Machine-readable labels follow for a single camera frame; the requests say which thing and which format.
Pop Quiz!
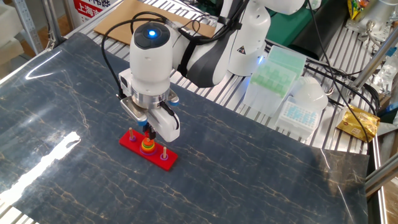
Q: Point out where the large purple Hanoi ring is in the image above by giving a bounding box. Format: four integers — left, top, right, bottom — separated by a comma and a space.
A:
139, 147, 158, 157

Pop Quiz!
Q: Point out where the brown cardboard sheet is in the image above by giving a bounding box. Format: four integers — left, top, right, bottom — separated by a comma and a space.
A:
93, 0, 217, 46

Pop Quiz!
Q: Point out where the red Hanoi base with pegs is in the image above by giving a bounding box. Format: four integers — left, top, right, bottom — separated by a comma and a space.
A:
119, 126, 179, 172

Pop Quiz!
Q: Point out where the black sheet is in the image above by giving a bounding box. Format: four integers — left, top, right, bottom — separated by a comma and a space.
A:
287, 0, 351, 61

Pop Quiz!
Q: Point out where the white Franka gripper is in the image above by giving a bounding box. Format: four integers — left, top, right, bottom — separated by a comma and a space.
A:
118, 68, 182, 143

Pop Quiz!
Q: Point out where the long black gripper cable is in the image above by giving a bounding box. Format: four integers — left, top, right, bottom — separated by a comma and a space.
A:
99, 11, 175, 100

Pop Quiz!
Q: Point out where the aluminium frame post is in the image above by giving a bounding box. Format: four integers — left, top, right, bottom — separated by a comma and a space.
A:
351, 26, 398, 91

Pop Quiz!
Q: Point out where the dark blue marble mat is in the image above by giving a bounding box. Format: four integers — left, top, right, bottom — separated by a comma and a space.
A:
0, 32, 371, 224

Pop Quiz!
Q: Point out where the green pipette tip box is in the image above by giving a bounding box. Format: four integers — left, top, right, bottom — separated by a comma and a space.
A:
242, 45, 307, 118

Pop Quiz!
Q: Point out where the grey metal pole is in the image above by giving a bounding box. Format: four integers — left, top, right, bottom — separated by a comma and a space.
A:
42, 0, 66, 47

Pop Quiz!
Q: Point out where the red white sign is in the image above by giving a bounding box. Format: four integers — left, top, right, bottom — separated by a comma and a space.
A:
73, 0, 118, 27

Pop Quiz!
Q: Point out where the gold snack packet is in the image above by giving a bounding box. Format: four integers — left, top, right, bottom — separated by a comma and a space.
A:
335, 104, 381, 143

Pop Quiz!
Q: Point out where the white foam box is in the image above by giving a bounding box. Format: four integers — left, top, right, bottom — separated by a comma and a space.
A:
0, 2, 24, 47

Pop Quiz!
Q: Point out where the short black plug cable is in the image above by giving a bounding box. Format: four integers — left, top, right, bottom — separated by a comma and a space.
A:
160, 101, 180, 130

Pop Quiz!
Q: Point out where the white translucent plastic dome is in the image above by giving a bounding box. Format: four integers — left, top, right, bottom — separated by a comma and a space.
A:
290, 76, 329, 111

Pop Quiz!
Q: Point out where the perforated metal shelf post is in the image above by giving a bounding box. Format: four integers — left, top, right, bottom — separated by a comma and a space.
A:
12, 0, 44, 55

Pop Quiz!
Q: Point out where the thick black cable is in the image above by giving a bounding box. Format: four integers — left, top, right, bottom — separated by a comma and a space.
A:
306, 63, 379, 116

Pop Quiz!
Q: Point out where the green board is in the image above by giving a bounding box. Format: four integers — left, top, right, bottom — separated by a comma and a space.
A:
266, 0, 329, 47

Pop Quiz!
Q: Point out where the aluminium frame bar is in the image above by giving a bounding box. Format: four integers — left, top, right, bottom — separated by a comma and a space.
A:
365, 160, 398, 198

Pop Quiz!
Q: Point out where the colourful snack bag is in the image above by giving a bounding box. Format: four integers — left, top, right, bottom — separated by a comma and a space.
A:
346, 0, 371, 21

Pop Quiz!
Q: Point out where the blue pipette tip box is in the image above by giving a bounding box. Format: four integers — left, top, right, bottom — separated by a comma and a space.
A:
275, 95, 324, 141

